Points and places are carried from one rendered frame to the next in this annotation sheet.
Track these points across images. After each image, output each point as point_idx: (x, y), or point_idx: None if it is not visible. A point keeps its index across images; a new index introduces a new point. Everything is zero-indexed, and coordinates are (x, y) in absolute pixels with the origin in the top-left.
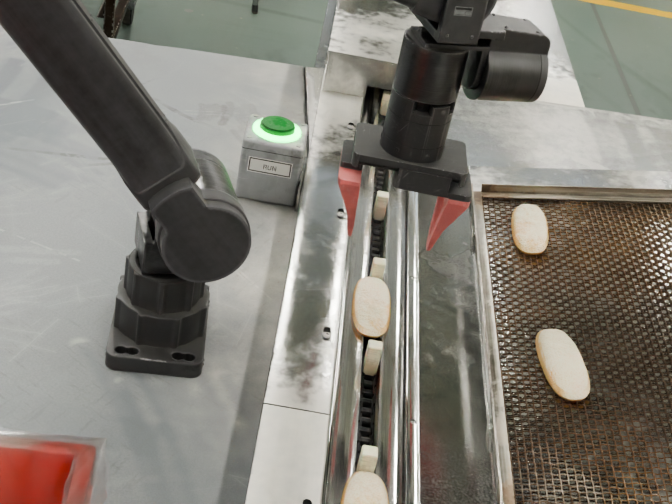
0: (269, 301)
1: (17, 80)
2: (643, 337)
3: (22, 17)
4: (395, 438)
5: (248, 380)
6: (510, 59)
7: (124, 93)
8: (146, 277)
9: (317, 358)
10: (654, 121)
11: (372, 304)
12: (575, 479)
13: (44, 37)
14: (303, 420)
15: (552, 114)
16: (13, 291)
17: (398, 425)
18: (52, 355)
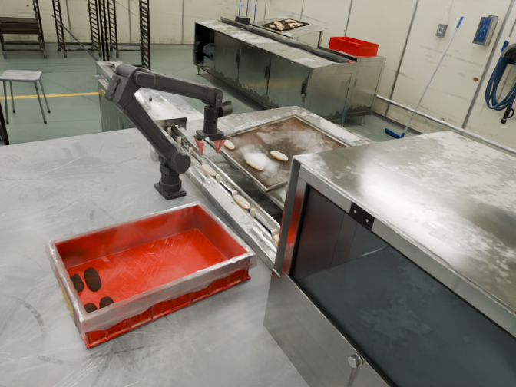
0: (184, 177)
1: (72, 153)
2: (264, 155)
3: (144, 124)
4: (234, 189)
5: (196, 192)
6: (226, 107)
7: (163, 135)
8: (170, 176)
9: (210, 181)
10: (223, 117)
11: (209, 169)
12: (272, 180)
13: (148, 127)
14: (218, 191)
15: (202, 121)
16: (131, 194)
17: (233, 186)
18: (154, 202)
